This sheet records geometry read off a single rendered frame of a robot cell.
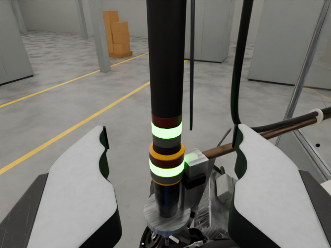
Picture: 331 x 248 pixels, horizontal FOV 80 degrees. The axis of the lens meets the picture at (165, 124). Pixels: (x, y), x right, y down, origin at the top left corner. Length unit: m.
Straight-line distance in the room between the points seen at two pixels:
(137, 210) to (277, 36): 4.85
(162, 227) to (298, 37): 5.52
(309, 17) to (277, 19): 0.60
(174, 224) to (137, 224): 1.76
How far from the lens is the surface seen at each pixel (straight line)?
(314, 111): 0.45
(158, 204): 0.30
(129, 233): 2.03
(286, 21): 5.63
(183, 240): 0.56
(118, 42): 8.38
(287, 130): 0.39
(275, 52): 5.71
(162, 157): 0.23
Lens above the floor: 1.73
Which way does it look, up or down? 31 degrees down
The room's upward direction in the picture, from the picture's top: straight up
